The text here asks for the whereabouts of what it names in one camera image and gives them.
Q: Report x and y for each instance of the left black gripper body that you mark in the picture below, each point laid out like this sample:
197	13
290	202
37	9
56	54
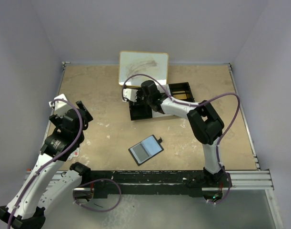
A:
88	118

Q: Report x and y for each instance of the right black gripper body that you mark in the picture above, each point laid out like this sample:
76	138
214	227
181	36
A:
142	99

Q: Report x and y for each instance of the black leather card holder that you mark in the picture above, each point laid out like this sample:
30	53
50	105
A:
146	149

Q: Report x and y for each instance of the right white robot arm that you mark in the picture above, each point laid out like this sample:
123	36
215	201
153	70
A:
206	124

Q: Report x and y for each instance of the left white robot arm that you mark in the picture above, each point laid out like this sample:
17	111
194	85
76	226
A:
35	200

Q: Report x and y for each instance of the gold card in tray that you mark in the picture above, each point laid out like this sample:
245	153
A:
181	95

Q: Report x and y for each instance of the black and white compartment tray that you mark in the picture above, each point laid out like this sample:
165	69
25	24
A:
142	111

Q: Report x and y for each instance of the clear plastic packet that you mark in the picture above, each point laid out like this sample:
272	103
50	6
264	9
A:
75	153

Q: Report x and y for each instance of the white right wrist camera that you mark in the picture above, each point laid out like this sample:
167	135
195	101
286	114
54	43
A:
129	95

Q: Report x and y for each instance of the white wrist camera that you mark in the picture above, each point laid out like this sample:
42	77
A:
60	107
129	95

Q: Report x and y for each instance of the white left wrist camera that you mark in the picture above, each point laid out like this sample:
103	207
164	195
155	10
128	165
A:
60	107

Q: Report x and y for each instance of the white board with wooden frame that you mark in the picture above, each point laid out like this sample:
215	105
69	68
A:
133	65

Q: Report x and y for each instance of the aluminium table frame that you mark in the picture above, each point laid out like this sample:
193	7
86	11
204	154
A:
107	141

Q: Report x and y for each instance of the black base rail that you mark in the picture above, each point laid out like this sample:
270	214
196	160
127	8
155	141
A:
193	183

